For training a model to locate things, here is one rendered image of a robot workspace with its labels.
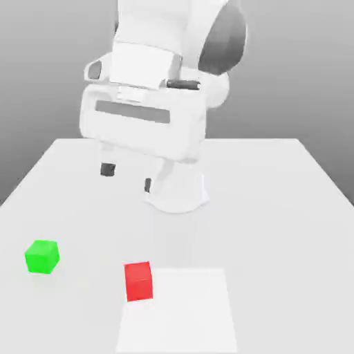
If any small red cube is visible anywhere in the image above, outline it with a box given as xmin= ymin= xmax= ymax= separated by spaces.
xmin=123 ymin=261 xmax=154 ymax=303

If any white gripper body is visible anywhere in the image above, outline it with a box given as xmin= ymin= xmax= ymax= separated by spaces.
xmin=79 ymin=84 xmax=207 ymax=165

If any small green cube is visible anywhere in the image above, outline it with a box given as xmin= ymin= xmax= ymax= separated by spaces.
xmin=24 ymin=239 xmax=61 ymax=275

